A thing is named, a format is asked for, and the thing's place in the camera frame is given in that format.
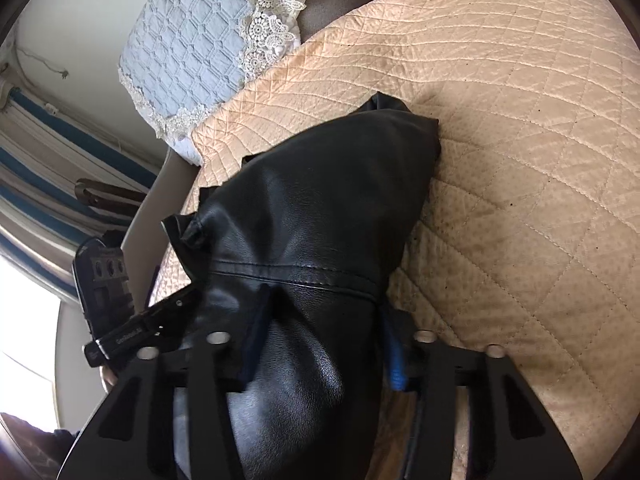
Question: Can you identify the black leather jacket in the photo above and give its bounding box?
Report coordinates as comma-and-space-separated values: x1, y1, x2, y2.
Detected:
164, 93, 440, 479

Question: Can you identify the person's left hand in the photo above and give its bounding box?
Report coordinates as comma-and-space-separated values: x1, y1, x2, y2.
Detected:
99, 366, 118, 393

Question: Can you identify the striped window curtain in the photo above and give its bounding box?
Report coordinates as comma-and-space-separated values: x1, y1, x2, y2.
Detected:
0, 34, 158, 306

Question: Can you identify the peach quilted bedspread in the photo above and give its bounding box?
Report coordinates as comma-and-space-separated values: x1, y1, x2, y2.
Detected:
150, 0, 640, 480

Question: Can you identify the light blue quilted pillow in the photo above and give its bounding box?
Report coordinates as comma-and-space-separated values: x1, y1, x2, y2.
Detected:
118, 0, 306, 166

